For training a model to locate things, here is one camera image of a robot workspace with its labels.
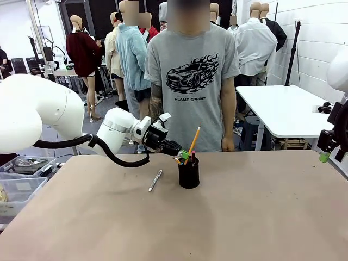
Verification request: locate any black tripod stand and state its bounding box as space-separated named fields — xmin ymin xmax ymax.
xmin=284 ymin=19 xmax=303 ymax=87

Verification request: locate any mannequin in maroon sweater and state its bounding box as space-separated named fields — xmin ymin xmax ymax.
xmin=66 ymin=15 xmax=104 ymax=123

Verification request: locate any mannequin in plaid hoodie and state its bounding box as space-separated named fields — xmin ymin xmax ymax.
xmin=158 ymin=1 xmax=170 ymax=34

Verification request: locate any person in black clothes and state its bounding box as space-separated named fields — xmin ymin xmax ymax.
xmin=0 ymin=48 xmax=12 ymax=80

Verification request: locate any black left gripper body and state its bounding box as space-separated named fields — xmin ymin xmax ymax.
xmin=142 ymin=125 xmax=183 ymax=157

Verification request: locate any yellow pencil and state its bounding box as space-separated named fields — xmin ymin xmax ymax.
xmin=184 ymin=126 xmax=202 ymax=166

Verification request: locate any wooden pallet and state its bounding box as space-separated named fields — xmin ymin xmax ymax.
xmin=274 ymin=138 xmax=311 ymax=151

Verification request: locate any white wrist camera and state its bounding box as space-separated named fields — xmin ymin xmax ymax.
xmin=153 ymin=112 xmax=173 ymax=129
xmin=314 ymin=102 xmax=333 ymax=114

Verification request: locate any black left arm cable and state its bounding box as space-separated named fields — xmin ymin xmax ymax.
xmin=32 ymin=134 xmax=151 ymax=167

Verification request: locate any bare beige mannequin head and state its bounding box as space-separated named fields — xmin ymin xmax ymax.
xmin=209 ymin=2 xmax=221 ymax=26

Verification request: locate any mannequin in black jacket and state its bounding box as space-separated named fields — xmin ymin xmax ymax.
xmin=260 ymin=2 xmax=288 ymax=53

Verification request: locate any silver ballpoint pen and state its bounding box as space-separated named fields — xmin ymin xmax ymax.
xmin=148 ymin=169 xmax=163 ymax=193

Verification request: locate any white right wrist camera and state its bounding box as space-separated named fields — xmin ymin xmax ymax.
xmin=314 ymin=102 xmax=333 ymax=114

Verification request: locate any black mesh pen holder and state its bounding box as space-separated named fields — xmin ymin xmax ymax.
xmin=178 ymin=156 xmax=200 ymax=189

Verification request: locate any mannequin in light blue fleece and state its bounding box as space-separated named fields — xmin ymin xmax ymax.
xmin=115 ymin=0 xmax=153 ymax=120

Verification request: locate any person's left forearm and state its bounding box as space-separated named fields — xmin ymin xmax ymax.
xmin=221 ymin=77 xmax=236 ymax=139

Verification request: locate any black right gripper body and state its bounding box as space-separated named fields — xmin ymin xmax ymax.
xmin=316 ymin=101 xmax=348 ymax=155

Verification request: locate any mannequin in red jacket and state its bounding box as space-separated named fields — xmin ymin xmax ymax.
xmin=139 ymin=12 xmax=160 ymax=46

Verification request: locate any mannequin in beige shirt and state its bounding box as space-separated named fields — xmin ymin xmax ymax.
xmin=104 ymin=12 xmax=126 ymax=102

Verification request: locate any clear bin with metal parts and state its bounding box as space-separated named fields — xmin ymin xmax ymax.
xmin=0 ymin=155 xmax=57 ymax=179

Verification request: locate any person's left hand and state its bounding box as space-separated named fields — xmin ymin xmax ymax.
xmin=221 ymin=135 xmax=235 ymax=152

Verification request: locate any person's tattooed right forearm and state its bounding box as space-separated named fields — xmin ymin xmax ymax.
xmin=149 ymin=83 xmax=165 ymax=122

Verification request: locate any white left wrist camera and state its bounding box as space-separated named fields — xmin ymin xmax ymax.
xmin=153 ymin=112 xmax=173 ymax=129

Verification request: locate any mannequin in white shirt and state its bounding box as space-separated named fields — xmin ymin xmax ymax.
xmin=234 ymin=1 xmax=278 ymax=86

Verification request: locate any large white side table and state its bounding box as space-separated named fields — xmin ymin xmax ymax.
xmin=235 ymin=85 xmax=346 ymax=151

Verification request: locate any person in grey car t-shirt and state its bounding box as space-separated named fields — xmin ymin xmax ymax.
xmin=143 ymin=0 xmax=240 ymax=153

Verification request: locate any clear plastic storage bin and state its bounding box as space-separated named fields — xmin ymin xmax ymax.
xmin=0 ymin=176 xmax=48 ymax=216

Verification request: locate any dark blue stool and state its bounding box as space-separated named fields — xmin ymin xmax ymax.
xmin=239 ymin=116 xmax=264 ymax=152

